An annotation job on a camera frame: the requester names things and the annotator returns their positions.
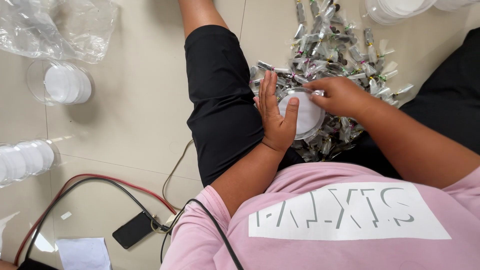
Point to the black cloth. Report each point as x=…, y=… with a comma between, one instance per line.
x=35, y=264

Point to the small clear packet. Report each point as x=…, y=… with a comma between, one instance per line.
x=318, y=92

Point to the black shorts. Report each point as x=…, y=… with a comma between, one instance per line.
x=221, y=112

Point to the clear round container white lid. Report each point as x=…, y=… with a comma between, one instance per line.
x=309, y=116

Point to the person's right hand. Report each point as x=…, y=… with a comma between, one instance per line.
x=343, y=97

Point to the white power plug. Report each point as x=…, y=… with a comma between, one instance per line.
x=171, y=221

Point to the crumpled clear plastic bag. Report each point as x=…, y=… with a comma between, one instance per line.
x=56, y=26

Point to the short stack of clear lids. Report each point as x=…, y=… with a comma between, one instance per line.
x=63, y=84

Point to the white paper sheet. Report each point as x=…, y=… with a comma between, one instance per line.
x=84, y=254

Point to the stack of clear round containers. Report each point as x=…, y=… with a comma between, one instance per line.
x=393, y=9

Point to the person's left hand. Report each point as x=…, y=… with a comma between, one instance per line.
x=275, y=127

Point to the black phone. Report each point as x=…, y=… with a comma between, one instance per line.
x=134, y=229

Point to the person's left leg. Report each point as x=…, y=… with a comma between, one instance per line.
x=198, y=13

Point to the small white paper scrap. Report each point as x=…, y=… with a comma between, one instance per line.
x=66, y=215

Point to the heap of small wrapped packets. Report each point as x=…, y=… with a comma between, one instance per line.
x=330, y=52

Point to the long stack of clear lids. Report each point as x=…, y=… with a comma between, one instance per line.
x=22, y=161

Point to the pink printed t-shirt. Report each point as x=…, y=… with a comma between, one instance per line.
x=337, y=225

